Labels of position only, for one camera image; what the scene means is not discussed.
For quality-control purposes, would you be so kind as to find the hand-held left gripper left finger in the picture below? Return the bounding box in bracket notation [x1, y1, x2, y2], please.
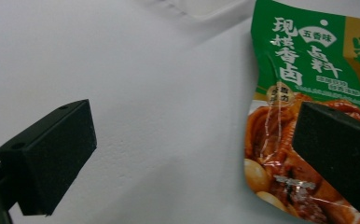
[0, 99, 98, 217]

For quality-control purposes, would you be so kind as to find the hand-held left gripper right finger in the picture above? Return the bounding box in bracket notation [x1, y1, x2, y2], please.
[292, 101, 360, 217]

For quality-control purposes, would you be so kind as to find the green seasoning packet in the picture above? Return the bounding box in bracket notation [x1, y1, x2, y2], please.
[243, 0, 360, 224]

